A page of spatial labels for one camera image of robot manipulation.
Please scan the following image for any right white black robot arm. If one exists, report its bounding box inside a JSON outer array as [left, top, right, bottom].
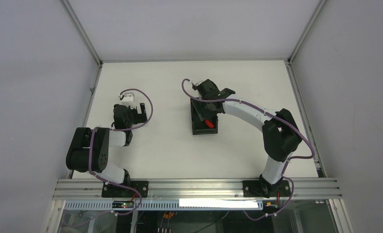
[[191, 79, 302, 198]]

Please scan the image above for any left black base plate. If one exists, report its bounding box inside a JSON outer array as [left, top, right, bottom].
[[101, 180, 149, 198]]

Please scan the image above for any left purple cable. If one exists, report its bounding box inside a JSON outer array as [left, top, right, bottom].
[[60, 88, 154, 230]]

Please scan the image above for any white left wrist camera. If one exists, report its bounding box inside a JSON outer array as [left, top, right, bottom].
[[119, 92, 137, 109]]

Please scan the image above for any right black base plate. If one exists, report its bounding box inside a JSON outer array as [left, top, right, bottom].
[[242, 180, 292, 198]]

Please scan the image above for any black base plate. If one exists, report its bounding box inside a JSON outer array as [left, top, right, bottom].
[[242, 180, 292, 198], [101, 180, 149, 198]]

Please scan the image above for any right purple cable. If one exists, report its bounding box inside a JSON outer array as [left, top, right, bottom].
[[181, 78, 316, 222]]

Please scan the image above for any red handled screwdriver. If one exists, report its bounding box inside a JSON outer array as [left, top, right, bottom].
[[205, 119, 215, 129]]

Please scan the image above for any purple cable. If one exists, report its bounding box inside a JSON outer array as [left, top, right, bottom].
[[60, 88, 154, 230], [181, 78, 316, 222]]

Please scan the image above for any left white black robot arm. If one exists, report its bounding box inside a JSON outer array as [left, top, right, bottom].
[[66, 103, 148, 187]]

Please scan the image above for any white slotted cable duct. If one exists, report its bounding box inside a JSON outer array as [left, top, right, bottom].
[[65, 199, 263, 211]]

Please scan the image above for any front aluminium mounting rail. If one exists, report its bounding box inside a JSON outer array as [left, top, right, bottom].
[[52, 178, 342, 200]]

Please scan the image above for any black plastic bin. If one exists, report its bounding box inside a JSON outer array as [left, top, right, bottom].
[[190, 99, 218, 135]]

